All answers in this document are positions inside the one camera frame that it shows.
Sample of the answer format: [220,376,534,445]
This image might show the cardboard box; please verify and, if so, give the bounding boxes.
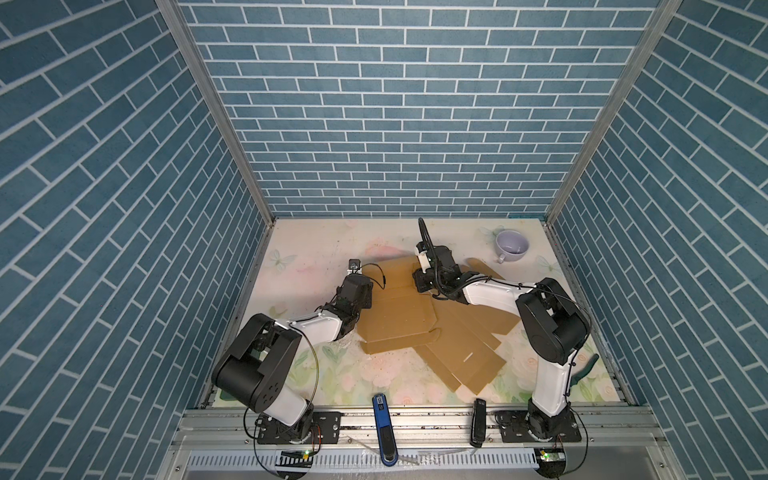
[356,255,442,355]

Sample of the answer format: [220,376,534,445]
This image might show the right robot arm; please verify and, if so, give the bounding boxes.
[413,240,592,441]

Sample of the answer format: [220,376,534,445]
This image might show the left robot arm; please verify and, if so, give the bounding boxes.
[211,272,375,436]

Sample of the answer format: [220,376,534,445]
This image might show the lavender ceramic cup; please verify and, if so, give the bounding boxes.
[495,230,530,264]

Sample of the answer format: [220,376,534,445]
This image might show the blue black handheld tool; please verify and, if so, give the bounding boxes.
[372,393,399,467]

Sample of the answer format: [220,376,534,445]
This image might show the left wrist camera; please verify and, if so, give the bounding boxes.
[347,259,362,279]

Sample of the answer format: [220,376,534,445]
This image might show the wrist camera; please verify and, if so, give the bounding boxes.
[347,259,362,279]
[416,217,435,272]

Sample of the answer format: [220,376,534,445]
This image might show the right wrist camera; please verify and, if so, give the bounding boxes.
[416,217,435,272]

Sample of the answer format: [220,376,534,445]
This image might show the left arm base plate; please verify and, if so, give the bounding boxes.
[256,411,342,445]

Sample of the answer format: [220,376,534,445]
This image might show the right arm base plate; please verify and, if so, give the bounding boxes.
[494,407,582,443]

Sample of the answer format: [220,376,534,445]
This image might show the green handled pliers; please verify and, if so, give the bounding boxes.
[570,353,600,387]

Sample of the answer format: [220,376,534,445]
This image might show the aluminium front rail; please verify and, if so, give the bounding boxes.
[170,404,666,451]

